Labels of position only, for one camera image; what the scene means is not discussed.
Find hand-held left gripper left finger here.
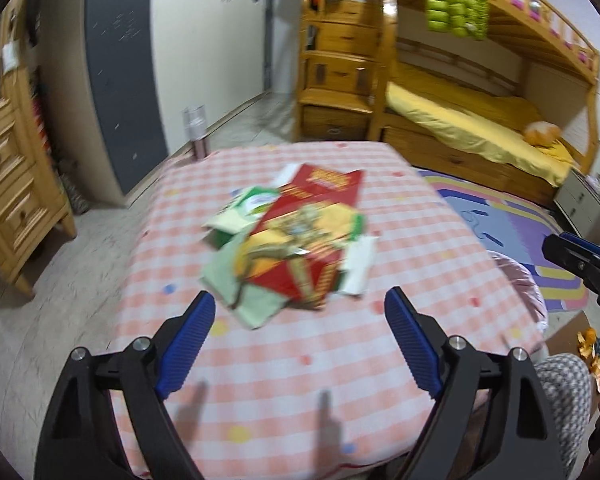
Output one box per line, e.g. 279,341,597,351
32,290,217,480

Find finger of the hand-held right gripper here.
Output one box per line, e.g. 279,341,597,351
541,232,600,318

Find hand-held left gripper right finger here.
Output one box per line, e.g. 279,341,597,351
384,286,567,480

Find cardboard box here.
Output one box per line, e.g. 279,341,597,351
545,310,600,411

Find red printed snack packet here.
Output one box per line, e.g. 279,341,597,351
232,162,368,311

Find grey nightstand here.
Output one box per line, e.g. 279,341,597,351
554,167,600,243

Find person's right leg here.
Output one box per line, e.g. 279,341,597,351
532,353,593,478

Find colourful purple rug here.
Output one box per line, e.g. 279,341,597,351
417,169,591,313

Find pale green packet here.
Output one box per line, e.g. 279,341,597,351
200,245,286,331

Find orange peels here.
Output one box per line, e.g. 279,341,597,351
577,327,600,393

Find white plastic wrapper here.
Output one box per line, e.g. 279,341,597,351
337,235,378,297

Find table with pink checked tablecloth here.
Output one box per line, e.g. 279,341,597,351
107,141,548,468

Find orange plush toy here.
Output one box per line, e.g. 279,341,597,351
524,121,563,147

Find yellow bed sheet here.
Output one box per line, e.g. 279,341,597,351
385,82,576,188

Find grey patterned cloth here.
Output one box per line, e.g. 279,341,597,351
62,160,91,216

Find white paper scrap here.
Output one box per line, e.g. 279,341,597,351
270,164,301,188

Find wooden bunk bed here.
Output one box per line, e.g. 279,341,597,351
370,0,600,206

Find white maroon spray bottle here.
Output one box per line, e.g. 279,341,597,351
181,105,210,160

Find wooden cabinet with drawers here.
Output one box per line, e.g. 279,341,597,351
0,35,78,298

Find green puffer jacket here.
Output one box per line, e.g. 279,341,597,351
425,0,491,41

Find wooden stair drawers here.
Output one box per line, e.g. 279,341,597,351
295,0,386,143

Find white grey wardrobe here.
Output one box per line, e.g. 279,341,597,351
82,0,276,196

